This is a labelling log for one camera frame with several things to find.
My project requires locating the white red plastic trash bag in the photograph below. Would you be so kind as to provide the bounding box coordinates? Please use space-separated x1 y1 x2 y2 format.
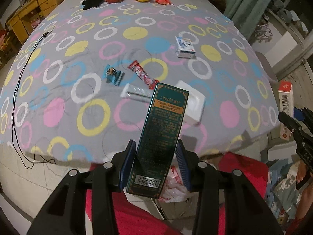
158 166 196 203

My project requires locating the chair with pink clothes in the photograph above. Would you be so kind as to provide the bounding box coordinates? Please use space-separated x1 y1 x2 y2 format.
1 29 15 65

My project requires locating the teal candy wrapper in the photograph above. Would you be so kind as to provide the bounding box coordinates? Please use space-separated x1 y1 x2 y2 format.
104 65 125 86

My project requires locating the silver foil sachet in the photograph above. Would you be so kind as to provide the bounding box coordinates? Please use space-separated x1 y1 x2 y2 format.
120 83 153 103

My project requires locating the wooden desk with drawers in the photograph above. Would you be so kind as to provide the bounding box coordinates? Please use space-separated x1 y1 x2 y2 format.
6 0 64 44

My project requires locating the red snack wrapper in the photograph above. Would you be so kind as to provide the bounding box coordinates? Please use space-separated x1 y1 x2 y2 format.
128 60 159 90

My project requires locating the black charging cable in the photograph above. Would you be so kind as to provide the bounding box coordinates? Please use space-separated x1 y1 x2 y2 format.
8 25 57 169

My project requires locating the white square box tray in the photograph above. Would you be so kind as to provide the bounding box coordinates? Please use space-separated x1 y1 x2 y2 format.
176 80 205 125

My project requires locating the person right hand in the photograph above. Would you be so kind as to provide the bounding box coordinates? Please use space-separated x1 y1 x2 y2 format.
293 161 312 227

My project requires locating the blue white carton box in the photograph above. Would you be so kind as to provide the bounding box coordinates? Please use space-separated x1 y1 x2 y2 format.
176 37 196 59

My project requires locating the red white toothpaste box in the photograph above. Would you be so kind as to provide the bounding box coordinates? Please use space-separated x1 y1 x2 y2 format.
278 81 294 141

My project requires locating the dark green tall box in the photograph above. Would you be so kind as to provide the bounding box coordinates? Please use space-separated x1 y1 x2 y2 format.
126 82 189 198

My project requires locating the black white plush toy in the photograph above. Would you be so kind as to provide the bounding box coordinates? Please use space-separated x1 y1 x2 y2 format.
80 0 104 10

